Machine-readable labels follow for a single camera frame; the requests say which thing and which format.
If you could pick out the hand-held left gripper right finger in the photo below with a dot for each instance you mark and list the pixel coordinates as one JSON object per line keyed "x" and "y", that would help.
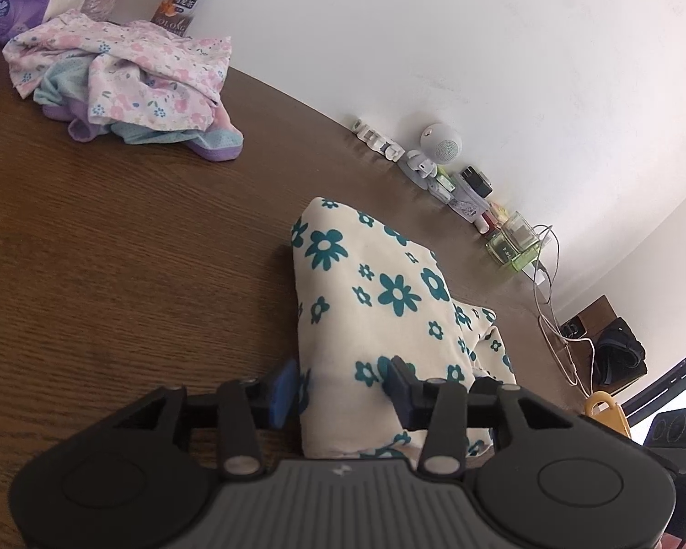
{"x": 400, "y": 392}

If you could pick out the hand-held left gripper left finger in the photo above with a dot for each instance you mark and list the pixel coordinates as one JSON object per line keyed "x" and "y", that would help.
{"x": 283, "y": 394}

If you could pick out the cream dress with teal flowers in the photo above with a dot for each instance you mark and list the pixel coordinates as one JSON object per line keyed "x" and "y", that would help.
{"x": 366, "y": 320}

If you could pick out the pile of pastel clothes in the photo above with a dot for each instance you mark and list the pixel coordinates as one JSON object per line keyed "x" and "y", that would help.
{"x": 217, "y": 148}

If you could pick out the yellow mug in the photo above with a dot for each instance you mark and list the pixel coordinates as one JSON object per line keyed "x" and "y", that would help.
{"x": 609, "y": 420}

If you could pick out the black bag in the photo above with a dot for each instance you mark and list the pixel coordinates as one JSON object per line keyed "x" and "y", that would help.
{"x": 620, "y": 354}

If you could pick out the phone on stand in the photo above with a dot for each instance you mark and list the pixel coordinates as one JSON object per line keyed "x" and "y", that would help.
{"x": 573, "y": 329}

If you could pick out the green spray bottle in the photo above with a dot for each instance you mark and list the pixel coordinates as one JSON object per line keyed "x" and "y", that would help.
{"x": 526, "y": 260}

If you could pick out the square glass cup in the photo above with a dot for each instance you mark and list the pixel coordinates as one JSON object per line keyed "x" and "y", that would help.
{"x": 511, "y": 240}

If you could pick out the red white tube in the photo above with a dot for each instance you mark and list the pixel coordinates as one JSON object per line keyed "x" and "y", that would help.
{"x": 485, "y": 222}

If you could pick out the small green white boxes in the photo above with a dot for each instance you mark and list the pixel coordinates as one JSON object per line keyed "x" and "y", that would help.
{"x": 440, "y": 194}

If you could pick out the green white small box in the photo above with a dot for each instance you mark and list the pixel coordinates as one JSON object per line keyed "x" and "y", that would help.
{"x": 447, "y": 183}

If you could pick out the white robot-shaped speaker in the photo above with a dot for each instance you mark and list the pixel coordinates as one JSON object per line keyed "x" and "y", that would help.
{"x": 443, "y": 143}

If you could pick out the white plastic clips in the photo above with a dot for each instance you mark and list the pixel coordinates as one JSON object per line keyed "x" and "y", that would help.
{"x": 377, "y": 140}

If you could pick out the pink floral garment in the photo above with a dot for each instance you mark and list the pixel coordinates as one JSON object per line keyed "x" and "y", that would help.
{"x": 148, "y": 63}

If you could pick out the black door frame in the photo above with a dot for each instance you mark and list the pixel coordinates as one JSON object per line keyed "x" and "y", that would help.
{"x": 672, "y": 377}

